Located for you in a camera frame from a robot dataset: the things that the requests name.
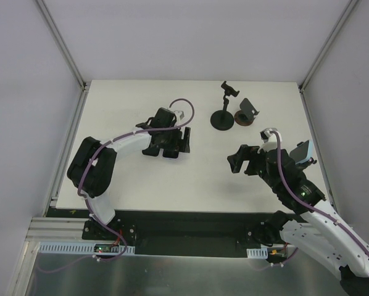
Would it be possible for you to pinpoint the lavender case smartphone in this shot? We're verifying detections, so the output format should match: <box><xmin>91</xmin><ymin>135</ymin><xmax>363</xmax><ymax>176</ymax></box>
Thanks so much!
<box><xmin>162</xmin><ymin>149</ymin><xmax>180</xmax><ymax>159</ymax></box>

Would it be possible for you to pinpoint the black smartphone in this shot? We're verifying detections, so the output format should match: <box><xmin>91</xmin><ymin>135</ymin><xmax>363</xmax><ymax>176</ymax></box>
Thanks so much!
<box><xmin>142</xmin><ymin>146</ymin><xmax>160</xmax><ymax>157</ymax></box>

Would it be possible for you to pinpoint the light blue case smartphone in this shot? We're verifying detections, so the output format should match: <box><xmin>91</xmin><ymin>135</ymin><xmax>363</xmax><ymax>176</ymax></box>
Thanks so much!
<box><xmin>289</xmin><ymin>140</ymin><xmax>313</xmax><ymax>164</ymax></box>

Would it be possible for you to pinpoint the black round-base phone stand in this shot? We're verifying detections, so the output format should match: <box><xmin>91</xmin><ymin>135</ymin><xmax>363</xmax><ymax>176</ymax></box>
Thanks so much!
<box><xmin>210</xmin><ymin>81</ymin><xmax>240</xmax><ymax>131</ymax></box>

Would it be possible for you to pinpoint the brown-base black phone stand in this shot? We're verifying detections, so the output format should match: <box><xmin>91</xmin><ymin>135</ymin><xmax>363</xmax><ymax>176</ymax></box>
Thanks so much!
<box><xmin>234</xmin><ymin>98</ymin><xmax>260</xmax><ymax>126</ymax></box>

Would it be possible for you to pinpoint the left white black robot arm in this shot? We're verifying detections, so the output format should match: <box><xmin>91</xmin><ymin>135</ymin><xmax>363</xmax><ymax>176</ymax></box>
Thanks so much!
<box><xmin>67</xmin><ymin>107</ymin><xmax>191</xmax><ymax>240</ymax></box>

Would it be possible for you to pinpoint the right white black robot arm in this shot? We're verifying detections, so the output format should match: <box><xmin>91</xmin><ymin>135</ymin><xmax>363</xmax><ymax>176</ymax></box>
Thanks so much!
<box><xmin>227</xmin><ymin>142</ymin><xmax>369</xmax><ymax>295</ymax></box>

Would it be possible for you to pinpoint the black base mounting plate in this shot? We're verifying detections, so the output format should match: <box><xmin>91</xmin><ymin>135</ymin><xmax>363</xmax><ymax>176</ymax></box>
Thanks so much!
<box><xmin>81</xmin><ymin>208</ymin><xmax>307</xmax><ymax>258</ymax></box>

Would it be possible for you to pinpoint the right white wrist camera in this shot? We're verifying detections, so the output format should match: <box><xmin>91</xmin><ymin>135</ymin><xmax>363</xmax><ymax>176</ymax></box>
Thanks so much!
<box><xmin>257</xmin><ymin>128</ymin><xmax>282</xmax><ymax>154</ymax></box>

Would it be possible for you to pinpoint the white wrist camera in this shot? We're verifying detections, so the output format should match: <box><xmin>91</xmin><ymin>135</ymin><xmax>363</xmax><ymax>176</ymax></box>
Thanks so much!
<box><xmin>257</xmin><ymin>128</ymin><xmax>282</xmax><ymax>154</ymax></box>
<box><xmin>173</xmin><ymin>110</ymin><xmax>185</xmax><ymax>125</ymax></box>

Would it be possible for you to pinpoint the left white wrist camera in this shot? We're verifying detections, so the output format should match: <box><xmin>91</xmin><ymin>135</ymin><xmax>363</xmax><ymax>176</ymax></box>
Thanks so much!
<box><xmin>173</xmin><ymin>110</ymin><xmax>185</xmax><ymax>125</ymax></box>

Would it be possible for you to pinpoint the right white cable duct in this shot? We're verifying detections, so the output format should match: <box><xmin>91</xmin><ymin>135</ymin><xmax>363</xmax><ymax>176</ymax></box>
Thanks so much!
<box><xmin>246</xmin><ymin>246</ymin><xmax>268</xmax><ymax>260</ymax></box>

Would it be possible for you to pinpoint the white cable duct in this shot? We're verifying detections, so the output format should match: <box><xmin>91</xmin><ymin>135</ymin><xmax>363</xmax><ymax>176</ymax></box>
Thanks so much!
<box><xmin>39</xmin><ymin>242</ymin><xmax>135</xmax><ymax>256</ymax></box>
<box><xmin>246</xmin><ymin>246</ymin><xmax>268</xmax><ymax>260</ymax></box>

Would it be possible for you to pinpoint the left white cable duct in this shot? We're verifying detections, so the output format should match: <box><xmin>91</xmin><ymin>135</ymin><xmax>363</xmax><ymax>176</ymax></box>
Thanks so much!
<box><xmin>39</xmin><ymin>242</ymin><xmax>135</xmax><ymax>256</ymax></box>

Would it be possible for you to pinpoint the front aluminium frame rail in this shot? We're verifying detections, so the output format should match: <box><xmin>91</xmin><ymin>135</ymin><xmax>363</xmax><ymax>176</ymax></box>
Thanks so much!
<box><xmin>25</xmin><ymin>215</ymin><xmax>358</xmax><ymax>249</ymax></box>

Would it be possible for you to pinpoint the left aluminium frame post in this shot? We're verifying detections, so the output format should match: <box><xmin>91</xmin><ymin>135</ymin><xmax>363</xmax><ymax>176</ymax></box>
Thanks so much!
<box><xmin>33</xmin><ymin>0</ymin><xmax>88</xmax><ymax>91</ymax></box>

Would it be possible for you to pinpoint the aluminium frame post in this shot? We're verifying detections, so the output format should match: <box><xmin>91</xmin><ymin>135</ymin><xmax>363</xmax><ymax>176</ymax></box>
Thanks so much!
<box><xmin>33</xmin><ymin>0</ymin><xmax>88</xmax><ymax>91</ymax></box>
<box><xmin>299</xmin><ymin>0</ymin><xmax>361</xmax><ymax>94</ymax></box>

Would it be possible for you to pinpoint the right aluminium frame post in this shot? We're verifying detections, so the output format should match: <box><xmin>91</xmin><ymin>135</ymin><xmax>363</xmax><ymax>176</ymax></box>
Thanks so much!
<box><xmin>299</xmin><ymin>0</ymin><xmax>361</xmax><ymax>94</ymax></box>

